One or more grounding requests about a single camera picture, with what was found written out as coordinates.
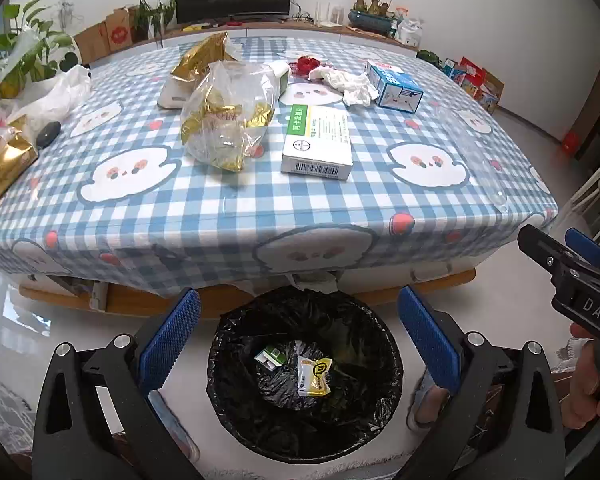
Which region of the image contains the plain brown cardboard box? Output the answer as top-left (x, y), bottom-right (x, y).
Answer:
top-left (72, 20), bottom-right (112, 66)

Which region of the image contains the green and white small packet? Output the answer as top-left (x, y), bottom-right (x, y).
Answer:
top-left (254, 346), bottom-right (287, 368)

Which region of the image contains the white paper bag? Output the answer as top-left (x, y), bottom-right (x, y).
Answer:
top-left (397, 17), bottom-right (425, 46)

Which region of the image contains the blue and white milk carton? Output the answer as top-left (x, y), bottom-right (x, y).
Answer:
top-left (365, 59), bottom-right (424, 112)

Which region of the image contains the trash bin with black bag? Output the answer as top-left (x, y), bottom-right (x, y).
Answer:
top-left (207, 285), bottom-right (405, 463)

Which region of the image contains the person's right slipper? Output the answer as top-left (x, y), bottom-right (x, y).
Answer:
top-left (407, 376), bottom-right (451, 431)

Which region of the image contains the white plastic bag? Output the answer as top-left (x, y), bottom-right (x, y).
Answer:
top-left (0, 62), bottom-right (93, 131)

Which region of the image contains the crumpled white tissue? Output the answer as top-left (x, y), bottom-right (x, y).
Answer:
top-left (309, 65), bottom-right (378, 108)

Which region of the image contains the large leafy potted plant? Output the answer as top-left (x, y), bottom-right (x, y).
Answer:
top-left (0, 0), bottom-right (81, 101)

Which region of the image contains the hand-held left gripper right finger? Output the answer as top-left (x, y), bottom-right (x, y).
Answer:
top-left (396, 285), bottom-right (566, 480)

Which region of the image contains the grey patterned rug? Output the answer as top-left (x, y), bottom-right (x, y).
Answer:
top-left (0, 365), bottom-right (36, 441)

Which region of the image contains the gold foil bag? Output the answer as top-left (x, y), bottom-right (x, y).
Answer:
top-left (171, 31), bottom-right (241, 83)

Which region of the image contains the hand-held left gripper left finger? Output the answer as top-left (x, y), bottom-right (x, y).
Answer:
top-left (32, 287), bottom-right (203, 480)

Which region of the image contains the bonsai in blue pot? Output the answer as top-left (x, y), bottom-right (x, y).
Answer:
top-left (348, 0), bottom-right (398, 36)

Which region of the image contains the person's slipper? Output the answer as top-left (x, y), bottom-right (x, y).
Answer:
top-left (147, 390), bottom-right (201, 463)
top-left (407, 376), bottom-right (451, 431)

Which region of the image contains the clear bag of gold wrappers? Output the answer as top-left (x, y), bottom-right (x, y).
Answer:
top-left (180, 60), bottom-right (281, 173)

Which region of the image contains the cardboard box with red print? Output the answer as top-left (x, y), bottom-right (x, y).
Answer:
top-left (104, 6), bottom-right (138, 53)

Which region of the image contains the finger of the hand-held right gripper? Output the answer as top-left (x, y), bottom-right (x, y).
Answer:
top-left (564, 227), bottom-right (600, 283)
top-left (517, 224), bottom-right (581, 286)

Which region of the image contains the small red floor container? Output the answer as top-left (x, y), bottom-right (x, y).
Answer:
top-left (561, 131), bottom-right (583, 158)

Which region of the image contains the tall potted green plant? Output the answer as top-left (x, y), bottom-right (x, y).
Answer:
top-left (125, 0), bottom-right (156, 45)
top-left (150, 0), bottom-right (178, 36)

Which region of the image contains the white sideboard with wooden top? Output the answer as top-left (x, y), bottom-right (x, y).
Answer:
top-left (80, 15), bottom-right (421, 68)

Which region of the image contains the blue checked printed tablecloth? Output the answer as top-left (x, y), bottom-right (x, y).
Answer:
top-left (0, 27), bottom-right (561, 301)

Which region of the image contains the yellow and white sachet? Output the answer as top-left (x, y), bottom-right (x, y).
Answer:
top-left (297, 355), bottom-right (333, 397)

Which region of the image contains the gold foil package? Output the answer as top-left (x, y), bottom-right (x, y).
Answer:
top-left (0, 115), bottom-right (41, 216)

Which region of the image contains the person's left slipper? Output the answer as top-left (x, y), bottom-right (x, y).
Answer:
top-left (147, 390), bottom-right (201, 463)

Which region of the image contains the white router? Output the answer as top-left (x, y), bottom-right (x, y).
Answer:
top-left (314, 2), bottom-right (346, 28)

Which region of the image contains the person's right hand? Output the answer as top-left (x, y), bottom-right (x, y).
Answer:
top-left (562, 322), bottom-right (600, 431)

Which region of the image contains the wooden table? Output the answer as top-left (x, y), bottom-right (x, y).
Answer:
top-left (19, 267), bottom-right (476, 318)

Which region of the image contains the white and green medicine box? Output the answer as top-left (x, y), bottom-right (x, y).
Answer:
top-left (281, 104), bottom-right (354, 181)

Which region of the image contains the red gift box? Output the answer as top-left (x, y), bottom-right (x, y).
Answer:
top-left (460, 56), bottom-right (487, 96)

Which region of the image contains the white tissue pack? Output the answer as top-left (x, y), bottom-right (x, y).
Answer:
top-left (157, 77), bottom-right (196, 111)

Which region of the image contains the small black device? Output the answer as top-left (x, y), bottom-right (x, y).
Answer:
top-left (35, 121), bottom-right (62, 150)

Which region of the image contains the colourful printed gift box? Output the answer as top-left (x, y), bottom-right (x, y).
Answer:
top-left (477, 70), bottom-right (506, 113)

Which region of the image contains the blue gift box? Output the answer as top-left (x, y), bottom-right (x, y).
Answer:
top-left (442, 58), bottom-right (468, 83)

